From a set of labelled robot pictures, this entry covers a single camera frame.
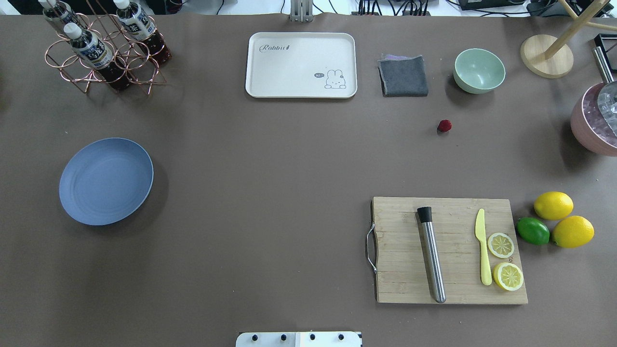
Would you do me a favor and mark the front tea bottle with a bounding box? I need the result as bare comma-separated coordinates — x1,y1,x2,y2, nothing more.
63,23,132,91

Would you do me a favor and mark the cream rabbit tray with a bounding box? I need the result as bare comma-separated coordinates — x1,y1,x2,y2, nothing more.
245,32,358,98

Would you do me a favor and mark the blue round plate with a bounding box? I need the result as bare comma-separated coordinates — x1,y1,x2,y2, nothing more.
59,137,154,226

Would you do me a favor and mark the whole lemon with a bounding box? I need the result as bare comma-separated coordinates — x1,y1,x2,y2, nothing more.
533,191,574,220
552,215,595,248

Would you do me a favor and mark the lower lemon half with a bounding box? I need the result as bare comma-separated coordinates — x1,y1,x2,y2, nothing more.
492,262,524,291

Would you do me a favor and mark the wooden cutting board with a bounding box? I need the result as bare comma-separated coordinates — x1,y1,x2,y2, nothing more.
372,196,527,305

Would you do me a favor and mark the upper lemon half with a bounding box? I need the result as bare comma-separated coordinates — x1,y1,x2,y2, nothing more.
487,232,515,259

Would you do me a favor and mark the steel scoop handle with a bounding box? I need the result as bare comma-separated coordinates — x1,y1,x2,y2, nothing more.
592,46,614,84

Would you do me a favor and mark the purple cloth under grey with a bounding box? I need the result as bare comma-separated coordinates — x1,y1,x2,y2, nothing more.
382,53,411,61

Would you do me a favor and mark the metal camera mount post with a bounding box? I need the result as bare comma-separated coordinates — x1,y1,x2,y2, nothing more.
289,0,314,23

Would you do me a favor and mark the tea bottle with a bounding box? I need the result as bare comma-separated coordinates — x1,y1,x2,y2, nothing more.
114,0,172,65
38,0,88,37
63,23,132,91

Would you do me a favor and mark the pink ice bucket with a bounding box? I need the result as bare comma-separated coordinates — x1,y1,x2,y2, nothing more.
570,82,617,157

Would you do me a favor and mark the green lime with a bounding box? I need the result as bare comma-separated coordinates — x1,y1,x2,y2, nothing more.
516,217,550,245

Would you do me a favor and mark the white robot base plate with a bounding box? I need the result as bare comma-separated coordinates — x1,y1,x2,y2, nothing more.
235,331,363,347

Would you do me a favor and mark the copper wire bottle rack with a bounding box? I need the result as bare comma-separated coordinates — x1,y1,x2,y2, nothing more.
45,0,166,94

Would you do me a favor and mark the left rear tea bottle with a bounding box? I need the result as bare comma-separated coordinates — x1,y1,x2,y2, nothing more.
38,0,88,37

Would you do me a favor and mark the green bowl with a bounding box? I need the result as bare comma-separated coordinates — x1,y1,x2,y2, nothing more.
453,48,506,94

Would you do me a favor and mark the wooden stand with round base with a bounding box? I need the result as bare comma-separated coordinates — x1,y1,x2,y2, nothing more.
520,0,617,79

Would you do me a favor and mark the steel muddler black tip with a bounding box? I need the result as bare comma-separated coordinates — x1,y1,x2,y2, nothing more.
417,206,446,304

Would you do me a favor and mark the red strawberry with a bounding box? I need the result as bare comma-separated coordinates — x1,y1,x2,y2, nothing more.
438,120,453,133

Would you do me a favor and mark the right rear tea bottle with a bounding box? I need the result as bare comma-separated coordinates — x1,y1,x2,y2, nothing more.
114,0,172,65

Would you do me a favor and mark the upper whole lemon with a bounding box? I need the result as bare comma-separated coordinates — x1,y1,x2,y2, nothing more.
533,191,574,220

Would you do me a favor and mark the lower whole lemon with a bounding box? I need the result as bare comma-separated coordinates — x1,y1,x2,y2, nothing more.
552,215,595,248

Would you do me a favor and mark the lemon half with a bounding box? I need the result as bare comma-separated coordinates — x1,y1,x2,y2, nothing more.
487,232,515,259
492,262,524,291

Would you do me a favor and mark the grey folded cloth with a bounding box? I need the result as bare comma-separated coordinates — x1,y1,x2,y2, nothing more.
378,55,429,97

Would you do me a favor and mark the yellow plastic knife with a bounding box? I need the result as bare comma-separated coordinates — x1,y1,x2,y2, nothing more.
474,208,492,286

